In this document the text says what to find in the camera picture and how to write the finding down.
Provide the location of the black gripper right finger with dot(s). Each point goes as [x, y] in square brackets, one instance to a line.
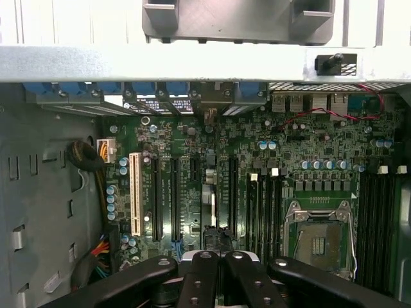
[247, 282]

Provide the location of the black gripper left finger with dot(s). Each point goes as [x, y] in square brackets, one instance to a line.
[199, 282]

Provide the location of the CPU socket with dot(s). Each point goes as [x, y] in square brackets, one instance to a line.
[321, 244]

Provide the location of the black expansion slot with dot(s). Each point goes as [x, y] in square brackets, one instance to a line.
[233, 199]
[156, 199]
[175, 199]

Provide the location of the white expansion slot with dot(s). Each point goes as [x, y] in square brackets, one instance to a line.
[135, 192]

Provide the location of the green motherboard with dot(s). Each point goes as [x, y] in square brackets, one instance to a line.
[321, 150]

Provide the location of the white power connector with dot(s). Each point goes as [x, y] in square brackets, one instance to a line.
[110, 150]

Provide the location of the grey open PC case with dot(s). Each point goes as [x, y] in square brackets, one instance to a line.
[128, 64]

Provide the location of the grey parts rack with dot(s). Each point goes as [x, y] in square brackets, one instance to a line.
[237, 22]

